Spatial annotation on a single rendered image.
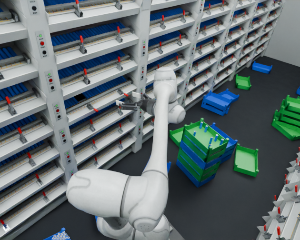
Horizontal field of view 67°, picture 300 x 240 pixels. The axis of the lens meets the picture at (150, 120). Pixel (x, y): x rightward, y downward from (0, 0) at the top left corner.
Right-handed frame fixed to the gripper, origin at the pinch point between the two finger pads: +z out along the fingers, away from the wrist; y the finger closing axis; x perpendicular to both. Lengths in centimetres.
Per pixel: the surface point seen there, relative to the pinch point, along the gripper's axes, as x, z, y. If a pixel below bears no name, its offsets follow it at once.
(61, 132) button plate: -12.6, 21.1, -35.6
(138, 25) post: 36.5, 12.0, 30.2
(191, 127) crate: -47, -12, 56
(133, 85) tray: -6.7, 23.6, 29.3
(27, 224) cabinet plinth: -75, 39, -72
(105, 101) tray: -7.6, 22.1, 0.2
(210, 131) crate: -50, -26, 63
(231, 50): -26, 27, 213
